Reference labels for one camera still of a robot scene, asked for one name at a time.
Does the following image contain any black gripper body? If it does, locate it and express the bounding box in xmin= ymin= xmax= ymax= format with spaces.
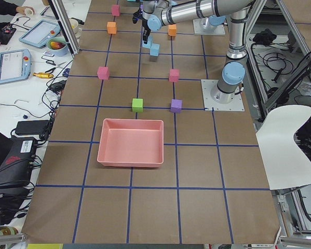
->
xmin=142 ymin=18 xmax=151 ymax=33

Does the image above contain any light blue foam block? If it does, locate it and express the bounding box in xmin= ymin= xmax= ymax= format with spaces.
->
xmin=142 ymin=35 xmax=153 ymax=49

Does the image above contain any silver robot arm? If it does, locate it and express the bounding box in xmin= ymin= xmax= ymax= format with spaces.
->
xmin=132 ymin=0 xmax=253 ymax=104

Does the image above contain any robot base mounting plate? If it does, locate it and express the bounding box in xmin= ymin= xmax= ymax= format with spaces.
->
xmin=201 ymin=79 xmax=245 ymax=112

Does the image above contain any orange foam block right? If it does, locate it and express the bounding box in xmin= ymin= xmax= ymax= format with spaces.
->
xmin=168 ymin=24 xmax=177 ymax=37

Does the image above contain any orange foam block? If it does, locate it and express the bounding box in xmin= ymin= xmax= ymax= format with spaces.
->
xmin=106 ymin=21 xmax=117 ymax=34
xmin=168 ymin=24 xmax=177 ymax=37

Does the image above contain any magenta foam block far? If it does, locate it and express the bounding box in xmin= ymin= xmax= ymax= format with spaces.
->
xmin=111 ymin=5 xmax=120 ymax=17

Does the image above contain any orange foam block left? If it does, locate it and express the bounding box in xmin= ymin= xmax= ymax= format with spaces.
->
xmin=106 ymin=21 xmax=117 ymax=34

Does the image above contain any pink foam block right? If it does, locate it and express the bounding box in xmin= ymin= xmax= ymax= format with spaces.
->
xmin=169 ymin=69 xmax=180 ymax=82

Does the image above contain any pink foam block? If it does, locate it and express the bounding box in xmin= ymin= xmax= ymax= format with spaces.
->
xmin=97 ymin=66 xmax=110 ymax=80
xmin=169 ymin=69 xmax=180 ymax=82

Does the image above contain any pink foam block left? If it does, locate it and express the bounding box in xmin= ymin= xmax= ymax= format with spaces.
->
xmin=97 ymin=66 xmax=110 ymax=80

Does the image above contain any green foam block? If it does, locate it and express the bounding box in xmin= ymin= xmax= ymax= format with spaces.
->
xmin=132 ymin=98 xmax=143 ymax=113

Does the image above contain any white cup with saucer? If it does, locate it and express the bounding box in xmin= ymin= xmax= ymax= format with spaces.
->
xmin=69 ymin=18 xmax=82 ymax=38

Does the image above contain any purple foam block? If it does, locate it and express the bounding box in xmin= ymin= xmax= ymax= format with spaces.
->
xmin=170 ymin=99 xmax=182 ymax=113

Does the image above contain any light blue fruit bowl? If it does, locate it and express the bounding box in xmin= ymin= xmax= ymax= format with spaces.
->
xmin=46 ymin=37 xmax=69 ymax=57

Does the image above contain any teach pendant tablet far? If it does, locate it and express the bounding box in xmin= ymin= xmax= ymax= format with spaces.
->
xmin=19 ymin=20 xmax=61 ymax=48

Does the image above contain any teach pendant tablet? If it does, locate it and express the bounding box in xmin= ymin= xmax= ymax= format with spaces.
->
xmin=19 ymin=20 xmax=61 ymax=48
xmin=0 ymin=49 xmax=31 ymax=85

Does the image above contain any pink plastic tray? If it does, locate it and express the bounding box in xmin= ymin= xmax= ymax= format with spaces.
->
xmin=97 ymin=118 xmax=164 ymax=168

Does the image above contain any gold metal cylinder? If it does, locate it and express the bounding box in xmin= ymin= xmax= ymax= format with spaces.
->
xmin=32 ymin=73 xmax=54 ymax=79

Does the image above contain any teach pendant tablet near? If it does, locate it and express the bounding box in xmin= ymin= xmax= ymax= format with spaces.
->
xmin=0 ymin=49 xmax=31 ymax=85

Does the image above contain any black power adapter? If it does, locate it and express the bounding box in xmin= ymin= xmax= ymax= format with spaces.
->
xmin=15 ymin=120 xmax=49 ymax=135

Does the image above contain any black electronics box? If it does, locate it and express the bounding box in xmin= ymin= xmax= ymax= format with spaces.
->
xmin=0 ymin=137 xmax=37 ymax=189

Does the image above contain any white chair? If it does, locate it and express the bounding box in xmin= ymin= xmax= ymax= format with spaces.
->
xmin=256 ymin=105 xmax=311 ymax=190

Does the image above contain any aluminium frame post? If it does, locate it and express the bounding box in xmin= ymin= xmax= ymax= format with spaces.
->
xmin=48 ymin=0 xmax=80 ymax=56

